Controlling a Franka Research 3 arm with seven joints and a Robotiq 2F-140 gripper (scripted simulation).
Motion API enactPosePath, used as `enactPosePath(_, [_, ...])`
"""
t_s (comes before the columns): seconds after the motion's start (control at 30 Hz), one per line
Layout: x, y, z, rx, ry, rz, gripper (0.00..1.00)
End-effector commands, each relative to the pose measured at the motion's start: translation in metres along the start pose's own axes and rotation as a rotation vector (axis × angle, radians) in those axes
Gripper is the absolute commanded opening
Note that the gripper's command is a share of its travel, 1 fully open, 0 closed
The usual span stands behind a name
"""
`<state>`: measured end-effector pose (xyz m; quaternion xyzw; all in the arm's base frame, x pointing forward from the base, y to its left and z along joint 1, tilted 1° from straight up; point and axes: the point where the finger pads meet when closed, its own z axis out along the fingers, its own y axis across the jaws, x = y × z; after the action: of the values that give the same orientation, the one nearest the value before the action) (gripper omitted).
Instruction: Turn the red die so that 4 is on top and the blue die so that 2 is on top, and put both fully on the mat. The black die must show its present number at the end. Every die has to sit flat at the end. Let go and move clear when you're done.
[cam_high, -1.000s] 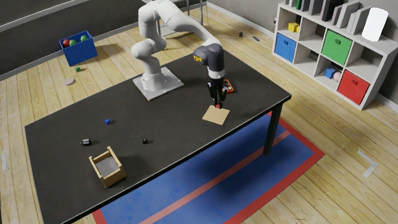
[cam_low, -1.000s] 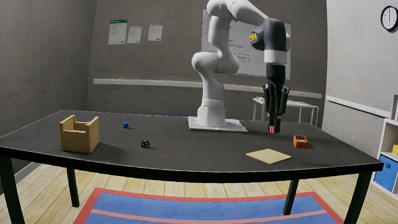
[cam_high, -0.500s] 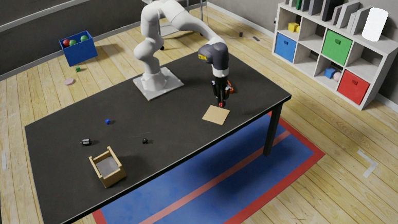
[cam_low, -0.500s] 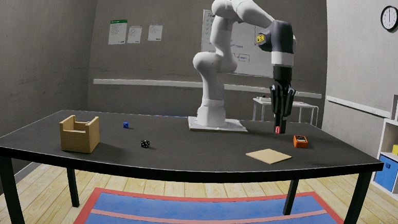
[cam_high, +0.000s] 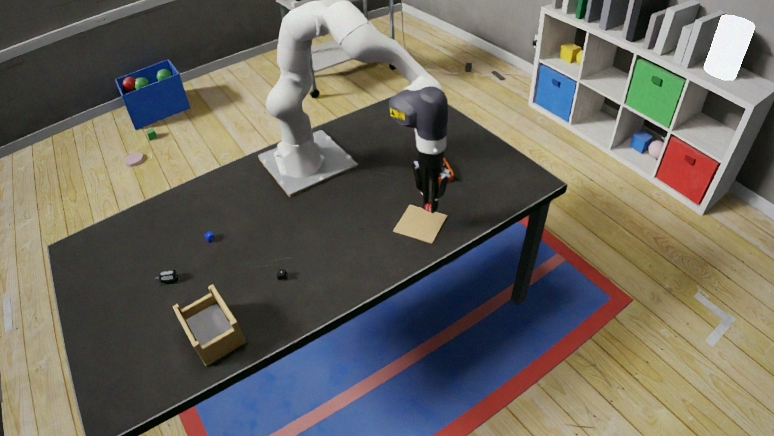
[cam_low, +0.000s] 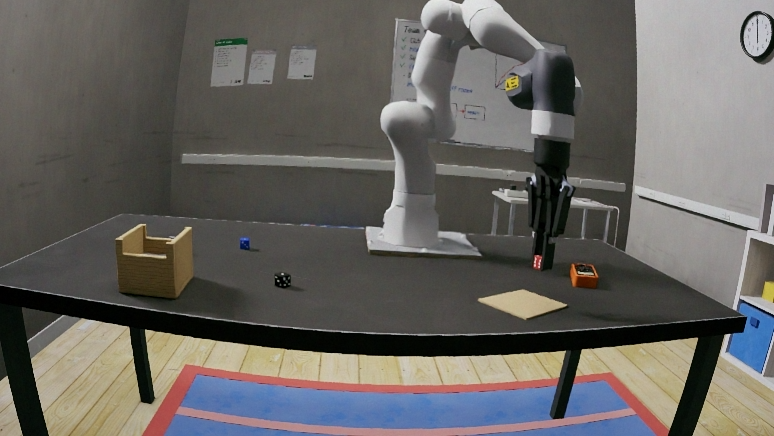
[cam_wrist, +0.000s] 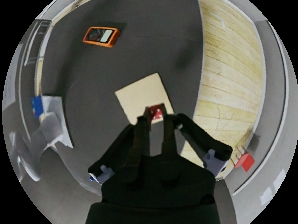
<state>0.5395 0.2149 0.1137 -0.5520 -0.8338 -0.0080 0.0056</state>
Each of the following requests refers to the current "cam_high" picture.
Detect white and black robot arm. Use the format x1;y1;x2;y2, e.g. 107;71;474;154
265;0;448;178

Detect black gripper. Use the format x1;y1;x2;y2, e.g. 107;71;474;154
411;149;451;213

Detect beige flat mat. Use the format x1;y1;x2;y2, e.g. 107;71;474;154
393;205;447;244

